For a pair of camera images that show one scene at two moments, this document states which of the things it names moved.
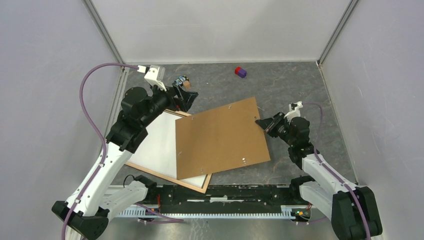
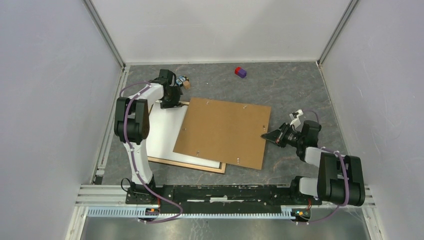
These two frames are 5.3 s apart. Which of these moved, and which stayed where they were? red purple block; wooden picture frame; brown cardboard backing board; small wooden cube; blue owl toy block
Moved: brown cardboard backing board; wooden picture frame
Stayed: small wooden cube; blue owl toy block; red purple block
